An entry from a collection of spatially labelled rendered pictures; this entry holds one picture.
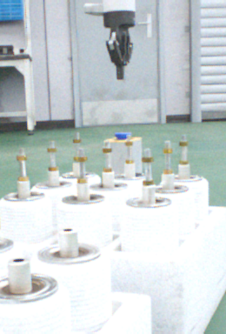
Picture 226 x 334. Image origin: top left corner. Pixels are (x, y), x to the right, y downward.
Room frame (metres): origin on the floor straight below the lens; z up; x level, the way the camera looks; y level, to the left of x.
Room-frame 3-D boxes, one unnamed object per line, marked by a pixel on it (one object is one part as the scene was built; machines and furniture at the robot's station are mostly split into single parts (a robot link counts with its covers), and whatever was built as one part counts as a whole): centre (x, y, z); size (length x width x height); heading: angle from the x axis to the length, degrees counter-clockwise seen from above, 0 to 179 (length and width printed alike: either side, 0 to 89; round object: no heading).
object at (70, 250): (0.63, 0.03, 0.26); 0.02 x 0.02 x 0.03
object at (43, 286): (0.52, 0.07, 0.25); 0.08 x 0.08 x 0.01
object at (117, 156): (1.35, -0.08, 0.16); 0.07 x 0.07 x 0.31; 66
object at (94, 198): (0.95, 0.01, 0.25); 0.08 x 0.08 x 0.01
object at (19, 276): (0.52, 0.07, 0.26); 0.02 x 0.02 x 0.03
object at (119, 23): (1.35, -0.09, 0.57); 0.08 x 0.08 x 0.09
